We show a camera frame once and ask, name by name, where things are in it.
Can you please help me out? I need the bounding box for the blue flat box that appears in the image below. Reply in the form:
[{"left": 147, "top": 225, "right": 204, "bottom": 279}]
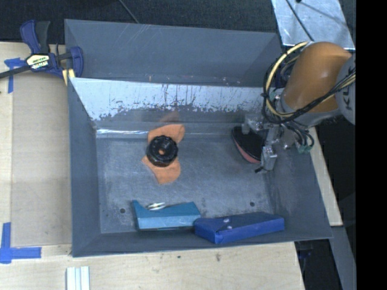
[{"left": 193, "top": 211, "right": 286, "bottom": 245}]

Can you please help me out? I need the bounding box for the teal flat box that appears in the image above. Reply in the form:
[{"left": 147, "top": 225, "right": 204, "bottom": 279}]
[{"left": 131, "top": 199, "right": 201, "bottom": 233}]

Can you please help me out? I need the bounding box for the grey metal bin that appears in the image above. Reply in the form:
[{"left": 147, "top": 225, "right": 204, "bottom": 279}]
[{"left": 63, "top": 19, "right": 334, "bottom": 258}]

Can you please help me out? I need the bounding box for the black ribbed round knob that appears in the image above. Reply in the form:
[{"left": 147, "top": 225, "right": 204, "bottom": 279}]
[{"left": 145, "top": 135, "right": 179, "bottom": 168}]

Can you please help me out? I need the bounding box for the orange cloth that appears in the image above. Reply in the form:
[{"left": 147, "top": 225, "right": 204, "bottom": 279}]
[{"left": 141, "top": 123, "right": 186, "bottom": 185}]

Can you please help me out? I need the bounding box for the black and red oval pad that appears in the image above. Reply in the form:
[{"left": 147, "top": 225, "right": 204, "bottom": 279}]
[{"left": 230, "top": 125, "right": 264, "bottom": 164}]

